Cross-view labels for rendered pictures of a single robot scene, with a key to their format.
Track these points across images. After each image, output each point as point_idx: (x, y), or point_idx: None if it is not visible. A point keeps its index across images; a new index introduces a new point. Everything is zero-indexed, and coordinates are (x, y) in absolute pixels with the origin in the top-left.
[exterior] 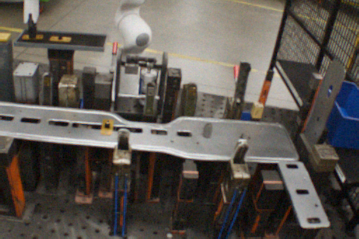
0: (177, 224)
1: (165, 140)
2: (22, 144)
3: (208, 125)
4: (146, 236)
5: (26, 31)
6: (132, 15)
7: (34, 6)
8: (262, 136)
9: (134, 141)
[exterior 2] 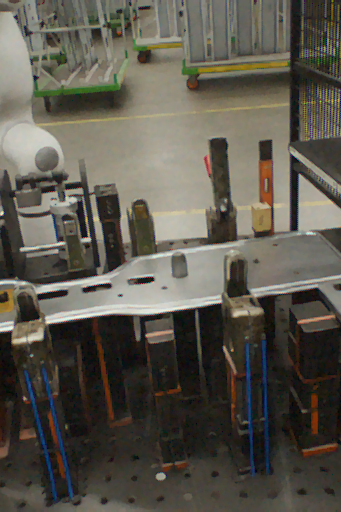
0: (169, 448)
1: (109, 296)
2: None
3: (176, 253)
4: (118, 488)
5: None
6: (21, 124)
7: None
8: (280, 254)
9: (54, 309)
